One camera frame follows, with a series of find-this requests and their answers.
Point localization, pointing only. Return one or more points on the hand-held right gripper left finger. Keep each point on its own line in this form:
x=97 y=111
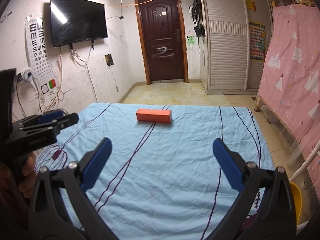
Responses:
x=96 y=165

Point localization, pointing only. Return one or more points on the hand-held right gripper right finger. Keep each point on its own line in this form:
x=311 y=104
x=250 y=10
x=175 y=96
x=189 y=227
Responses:
x=228 y=165

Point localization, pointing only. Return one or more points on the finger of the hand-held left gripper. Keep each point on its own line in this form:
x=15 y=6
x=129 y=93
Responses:
x=51 y=117
x=68 y=120

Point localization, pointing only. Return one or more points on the yellow plastic chair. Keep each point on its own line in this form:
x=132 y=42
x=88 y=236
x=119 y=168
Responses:
x=296 y=202

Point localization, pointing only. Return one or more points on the person's left hand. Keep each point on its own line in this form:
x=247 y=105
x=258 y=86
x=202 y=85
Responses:
x=28 y=177

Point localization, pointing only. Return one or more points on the white eye chart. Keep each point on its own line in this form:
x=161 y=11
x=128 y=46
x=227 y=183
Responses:
x=41 y=60

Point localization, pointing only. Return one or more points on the light blue bed sheet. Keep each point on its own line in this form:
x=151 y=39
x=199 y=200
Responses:
x=162 y=167

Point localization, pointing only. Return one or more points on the orange box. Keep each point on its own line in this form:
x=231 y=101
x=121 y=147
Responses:
x=153 y=115

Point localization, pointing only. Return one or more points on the pink printed curtain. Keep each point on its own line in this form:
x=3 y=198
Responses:
x=292 y=80

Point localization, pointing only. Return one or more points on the white louvred wardrobe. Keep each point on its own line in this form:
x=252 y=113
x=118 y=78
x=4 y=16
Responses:
x=225 y=55

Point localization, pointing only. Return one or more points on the dark brown door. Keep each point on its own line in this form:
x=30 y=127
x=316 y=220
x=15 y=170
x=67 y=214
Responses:
x=162 y=37

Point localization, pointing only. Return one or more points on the colourful grid poster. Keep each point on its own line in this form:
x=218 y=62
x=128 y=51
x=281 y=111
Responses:
x=257 y=41

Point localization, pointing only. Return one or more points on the small black hanging bag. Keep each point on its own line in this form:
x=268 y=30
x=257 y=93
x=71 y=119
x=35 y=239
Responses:
x=199 y=31

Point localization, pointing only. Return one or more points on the yellow red sticker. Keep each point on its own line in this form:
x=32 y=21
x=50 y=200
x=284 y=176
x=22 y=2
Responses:
x=251 y=5

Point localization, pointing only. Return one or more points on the white wall charger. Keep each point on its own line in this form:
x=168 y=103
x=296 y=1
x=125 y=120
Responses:
x=28 y=75

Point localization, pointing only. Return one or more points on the wooden bed frame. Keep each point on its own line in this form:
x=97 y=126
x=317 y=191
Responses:
x=260 y=103

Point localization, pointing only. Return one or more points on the white metal frame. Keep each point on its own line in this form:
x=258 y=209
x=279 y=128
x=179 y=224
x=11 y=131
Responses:
x=307 y=163

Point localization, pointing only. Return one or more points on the black wall television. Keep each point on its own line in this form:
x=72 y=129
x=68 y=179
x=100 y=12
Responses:
x=78 y=21

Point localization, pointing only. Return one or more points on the green wall sticker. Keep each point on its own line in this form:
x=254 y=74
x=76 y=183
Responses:
x=190 y=40

